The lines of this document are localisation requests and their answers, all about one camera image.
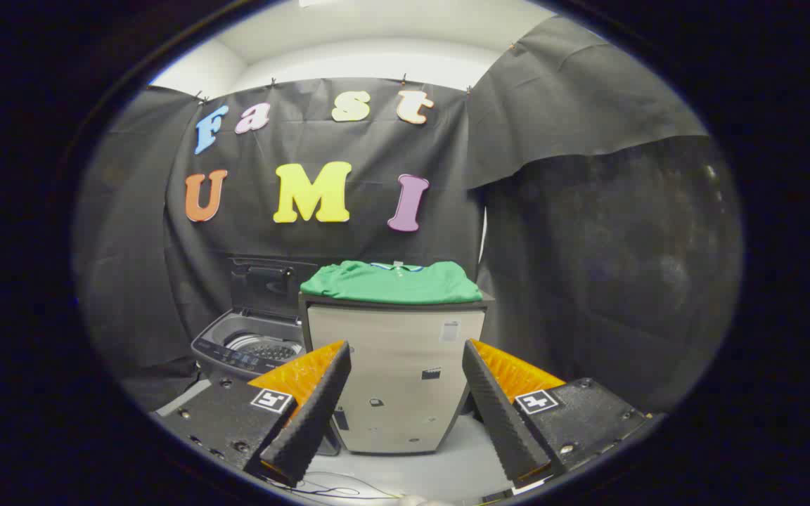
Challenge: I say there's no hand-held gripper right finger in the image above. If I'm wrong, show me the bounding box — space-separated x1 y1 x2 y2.
461 339 659 486

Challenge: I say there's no thin black floor cable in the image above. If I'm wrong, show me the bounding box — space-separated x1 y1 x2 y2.
264 471 406 501

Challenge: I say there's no grey washing machine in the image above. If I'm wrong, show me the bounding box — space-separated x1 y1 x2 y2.
191 309 307 384

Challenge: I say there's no beige cabinet with dark top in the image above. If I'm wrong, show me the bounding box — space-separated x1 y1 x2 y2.
298 292 496 456

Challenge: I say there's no green polo shirt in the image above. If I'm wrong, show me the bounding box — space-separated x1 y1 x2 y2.
300 260 483 305

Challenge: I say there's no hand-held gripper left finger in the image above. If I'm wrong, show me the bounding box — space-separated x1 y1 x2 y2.
155 340 353 487

